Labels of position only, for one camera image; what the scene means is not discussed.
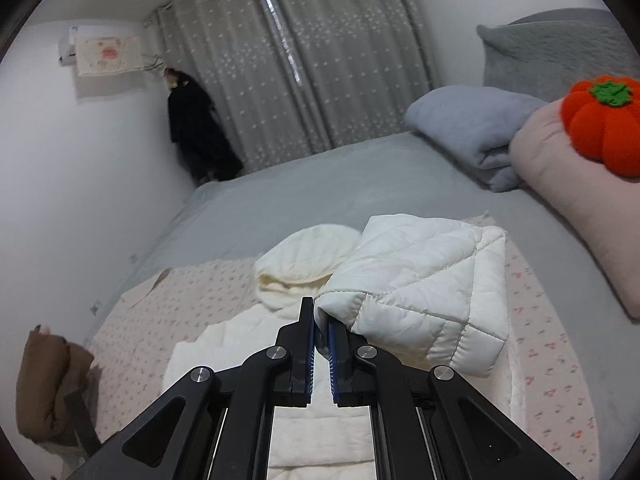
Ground grey quilted pillow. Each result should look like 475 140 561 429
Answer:
476 8 640 103

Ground cherry print blanket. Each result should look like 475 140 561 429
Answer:
86 212 601 480

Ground orange pumpkin plush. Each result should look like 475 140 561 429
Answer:
561 75 640 178

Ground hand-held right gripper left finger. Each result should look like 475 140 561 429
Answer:
65 297 316 480

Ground white air conditioner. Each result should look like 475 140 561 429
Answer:
57 24 166 72

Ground folded blue-grey blanket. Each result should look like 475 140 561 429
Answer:
404 85 550 193

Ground white quilted jacket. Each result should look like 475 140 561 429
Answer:
161 213 512 480

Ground black hanging clothes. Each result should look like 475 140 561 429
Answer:
163 66 245 184

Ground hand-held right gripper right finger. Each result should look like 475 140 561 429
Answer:
326 321 577 480

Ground grey dotted curtain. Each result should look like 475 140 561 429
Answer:
156 0 435 173

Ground pink pillow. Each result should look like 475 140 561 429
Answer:
509 100 640 322

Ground grey bed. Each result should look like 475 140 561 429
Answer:
102 132 640 480

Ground brown bag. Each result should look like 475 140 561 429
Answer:
15 326 104 457

